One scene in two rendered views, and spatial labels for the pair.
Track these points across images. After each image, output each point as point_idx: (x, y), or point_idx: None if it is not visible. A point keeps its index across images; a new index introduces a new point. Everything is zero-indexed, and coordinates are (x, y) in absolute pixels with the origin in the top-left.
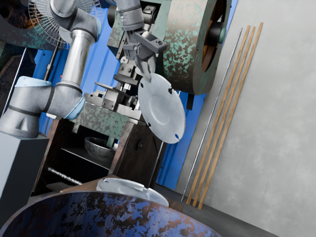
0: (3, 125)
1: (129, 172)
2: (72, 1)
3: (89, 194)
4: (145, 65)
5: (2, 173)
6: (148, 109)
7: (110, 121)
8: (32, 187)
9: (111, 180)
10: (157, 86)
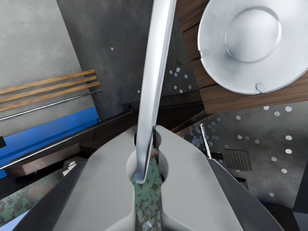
0: None
1: (157, 121)
2: None
3: None
4: (190, 199)
5: None
6: (158, 106)
7: (146, 193)
8: (307, 164)
9: (245, 87)
10: (163, 64)
